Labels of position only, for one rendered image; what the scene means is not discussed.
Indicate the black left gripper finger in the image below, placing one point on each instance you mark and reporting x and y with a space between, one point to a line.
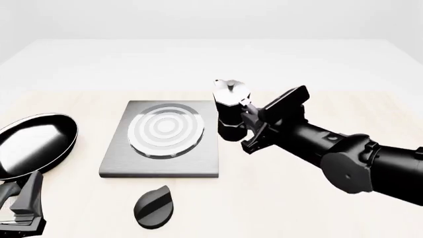
31 191

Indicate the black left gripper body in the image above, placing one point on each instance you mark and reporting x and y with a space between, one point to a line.
28 224

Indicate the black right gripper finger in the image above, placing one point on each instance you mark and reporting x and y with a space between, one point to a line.
253 120

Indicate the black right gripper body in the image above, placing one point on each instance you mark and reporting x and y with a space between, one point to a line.
259 138

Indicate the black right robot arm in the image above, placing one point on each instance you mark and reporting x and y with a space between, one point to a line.
347 158

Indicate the silver and black moka pot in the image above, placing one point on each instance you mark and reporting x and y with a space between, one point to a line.
229 116

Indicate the flat grey stove plate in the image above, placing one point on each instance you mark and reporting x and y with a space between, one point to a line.
115 163

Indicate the round black stove knob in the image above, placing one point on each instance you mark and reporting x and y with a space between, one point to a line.
153 208

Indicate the black frying pan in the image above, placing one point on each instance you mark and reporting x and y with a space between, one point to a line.
36 143

